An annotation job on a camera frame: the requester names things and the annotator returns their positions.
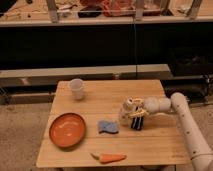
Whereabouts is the orange round plate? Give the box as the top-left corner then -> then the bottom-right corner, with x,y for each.
49,113 -> 86,148

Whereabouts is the black rectangular case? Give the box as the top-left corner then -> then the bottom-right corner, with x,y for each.
131,107 -> 144,131

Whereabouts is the hanging black cable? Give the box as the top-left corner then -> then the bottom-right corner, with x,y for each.
132,14 -> 140,80

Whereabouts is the blue sponge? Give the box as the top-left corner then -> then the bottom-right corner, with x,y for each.
98,120 -> 119,134

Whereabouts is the white paper cup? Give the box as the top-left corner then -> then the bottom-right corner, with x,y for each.
69,79 -> 84,100

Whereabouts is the wooden table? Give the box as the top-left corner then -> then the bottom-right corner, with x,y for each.
36,80 -> 189,168

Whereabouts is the orange toy carrot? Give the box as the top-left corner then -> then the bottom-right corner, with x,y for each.
91,153 -> 127,164

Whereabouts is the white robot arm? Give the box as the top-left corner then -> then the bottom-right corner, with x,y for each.
127,92 -> 213,171

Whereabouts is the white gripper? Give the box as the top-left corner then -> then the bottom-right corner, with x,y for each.
128,97 -> 159,118

